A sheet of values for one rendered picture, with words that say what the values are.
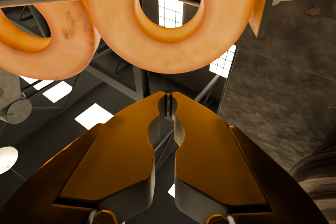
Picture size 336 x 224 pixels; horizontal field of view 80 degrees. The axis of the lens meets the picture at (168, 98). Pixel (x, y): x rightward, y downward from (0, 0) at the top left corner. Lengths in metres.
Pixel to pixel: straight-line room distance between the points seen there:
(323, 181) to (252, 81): 0.26
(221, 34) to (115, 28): 0.11
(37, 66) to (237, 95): 0.51
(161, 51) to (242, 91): 0.42
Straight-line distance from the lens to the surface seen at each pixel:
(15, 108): 3.01
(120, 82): 6.64
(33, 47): 0.28
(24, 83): 12.61
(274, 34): 0.45
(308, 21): 0.43
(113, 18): 0.21
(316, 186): 0.54
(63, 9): 0.23
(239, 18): 0.21
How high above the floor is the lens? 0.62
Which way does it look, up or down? 47 degrees up
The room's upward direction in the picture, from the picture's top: 180 degrees counter-clockwise
